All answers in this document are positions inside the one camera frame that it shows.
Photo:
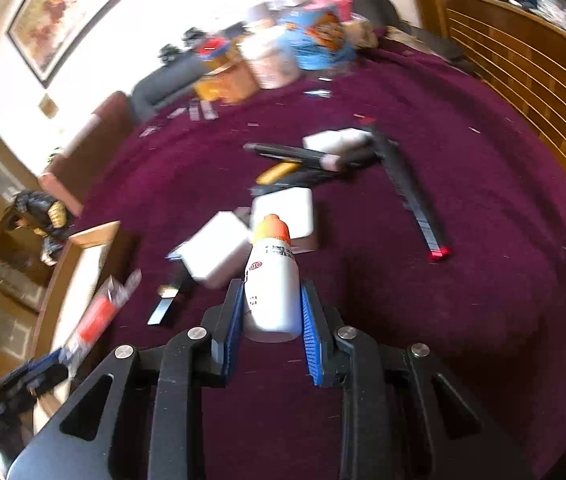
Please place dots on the black case with gold band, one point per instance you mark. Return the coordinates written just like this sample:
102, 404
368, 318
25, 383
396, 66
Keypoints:
163, 307

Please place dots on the maroon tablecloth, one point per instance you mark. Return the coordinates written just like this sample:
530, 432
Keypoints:
488, 285

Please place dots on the blue printed bag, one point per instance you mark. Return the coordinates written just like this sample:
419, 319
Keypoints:
313, 40

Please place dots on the white bottle with orange cap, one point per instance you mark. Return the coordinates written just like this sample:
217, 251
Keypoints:
270, 285

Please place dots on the framed wall painting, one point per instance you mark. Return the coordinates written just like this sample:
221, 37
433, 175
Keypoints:
63, 5

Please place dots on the yellow black utility knife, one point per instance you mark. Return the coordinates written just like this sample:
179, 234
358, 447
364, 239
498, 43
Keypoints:
275, 174

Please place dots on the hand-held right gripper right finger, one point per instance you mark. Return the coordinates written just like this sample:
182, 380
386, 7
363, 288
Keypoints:
310, 340

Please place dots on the shallow cardboard box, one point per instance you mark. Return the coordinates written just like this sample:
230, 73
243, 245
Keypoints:
88, 240

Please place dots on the orange cardboard box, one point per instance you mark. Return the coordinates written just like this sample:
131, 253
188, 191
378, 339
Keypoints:
223, 85

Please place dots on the clear packet with red item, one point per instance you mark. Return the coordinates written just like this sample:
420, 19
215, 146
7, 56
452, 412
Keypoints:
95, 317

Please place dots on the maroon armchair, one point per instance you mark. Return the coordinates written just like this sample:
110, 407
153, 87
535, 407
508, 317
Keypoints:
103, 135

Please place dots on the wall switch plate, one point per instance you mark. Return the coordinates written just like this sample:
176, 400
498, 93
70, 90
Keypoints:
48, 106

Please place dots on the wooden slatted furniture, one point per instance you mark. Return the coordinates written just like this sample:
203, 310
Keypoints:
513, 60

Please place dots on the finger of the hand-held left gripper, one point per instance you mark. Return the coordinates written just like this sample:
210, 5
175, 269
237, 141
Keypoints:
33, 372

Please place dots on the white square box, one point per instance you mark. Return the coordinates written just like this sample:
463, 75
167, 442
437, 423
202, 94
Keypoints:
213, 255
288, 210

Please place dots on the dark grey sofa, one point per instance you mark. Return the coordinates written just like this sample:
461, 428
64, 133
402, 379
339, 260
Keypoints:
173, 80

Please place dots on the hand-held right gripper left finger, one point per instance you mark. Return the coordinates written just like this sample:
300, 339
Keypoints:
235, 325

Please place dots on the black marker with grey end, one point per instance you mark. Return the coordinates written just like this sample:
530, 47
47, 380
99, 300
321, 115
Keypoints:
273, 150

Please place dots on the pink white plastic bag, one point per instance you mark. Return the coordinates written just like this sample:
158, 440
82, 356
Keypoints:
268, 60

